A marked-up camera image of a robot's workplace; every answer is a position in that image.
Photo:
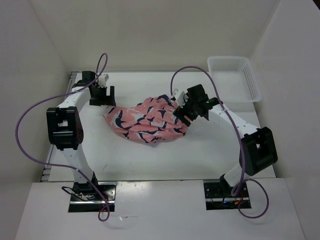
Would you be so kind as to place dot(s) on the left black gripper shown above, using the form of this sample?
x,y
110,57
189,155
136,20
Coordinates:
x,y
107,100

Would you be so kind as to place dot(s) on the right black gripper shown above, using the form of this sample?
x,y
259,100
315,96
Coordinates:
x,y
180,113

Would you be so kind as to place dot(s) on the pink shark print shorts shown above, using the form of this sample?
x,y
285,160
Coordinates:
x,y
149,122

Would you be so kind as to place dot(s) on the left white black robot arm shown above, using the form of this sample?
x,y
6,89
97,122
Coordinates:
x,y
65,130

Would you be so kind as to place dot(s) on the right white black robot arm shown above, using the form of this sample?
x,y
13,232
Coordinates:
x,y
257,146

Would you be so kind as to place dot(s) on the white plastic mesh basket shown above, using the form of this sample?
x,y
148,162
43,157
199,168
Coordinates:
x,y
235,79

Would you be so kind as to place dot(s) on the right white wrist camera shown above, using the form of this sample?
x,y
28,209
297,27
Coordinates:
x,y
180,97

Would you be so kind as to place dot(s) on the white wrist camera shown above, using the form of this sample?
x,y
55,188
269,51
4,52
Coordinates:
x,y
180,97
102,80

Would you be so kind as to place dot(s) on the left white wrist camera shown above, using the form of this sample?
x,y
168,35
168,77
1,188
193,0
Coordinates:
x,y
102,80

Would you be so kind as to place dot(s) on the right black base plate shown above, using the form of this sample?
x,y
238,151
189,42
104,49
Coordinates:
x,y
219,198

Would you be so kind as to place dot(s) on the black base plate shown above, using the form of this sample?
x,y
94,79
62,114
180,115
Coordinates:
x,y
81,202
219,198

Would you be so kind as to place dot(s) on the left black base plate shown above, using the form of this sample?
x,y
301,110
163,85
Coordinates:
x,y
81,202

